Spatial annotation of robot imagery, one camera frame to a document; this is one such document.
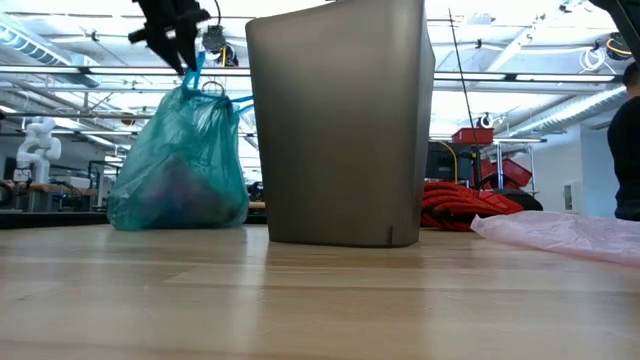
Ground red black padded gloves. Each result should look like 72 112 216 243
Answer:
421 181 544 233

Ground person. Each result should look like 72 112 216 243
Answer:
606 62 640 222

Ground long ceiling light bar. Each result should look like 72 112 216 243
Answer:
433 71 621 84
0 64 251 77

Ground grey plastic trash bin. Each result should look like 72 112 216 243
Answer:
244 0 436 249

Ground wooden workbench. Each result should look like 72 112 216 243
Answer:
0 180 109 214

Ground black monitor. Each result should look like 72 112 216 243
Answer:
425 142 474 182

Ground black ceiling cable reel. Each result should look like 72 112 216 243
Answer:
201 24 239 68
605 32 634 62

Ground red storage bin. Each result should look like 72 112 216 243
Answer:
451 127 495 146

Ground teal plastic trash bag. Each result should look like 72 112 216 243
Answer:
106 52 256 232

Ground pink trash bag blue drawstring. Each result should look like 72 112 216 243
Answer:
469 209 640 269

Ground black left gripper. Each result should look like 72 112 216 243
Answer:
127 0 212 76

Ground white ribbed duct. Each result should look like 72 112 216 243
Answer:
504 89 626 139

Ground metal rack with red bins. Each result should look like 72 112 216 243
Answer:
477 138 547 196

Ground thin black pole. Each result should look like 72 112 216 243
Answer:
447 8 482 189

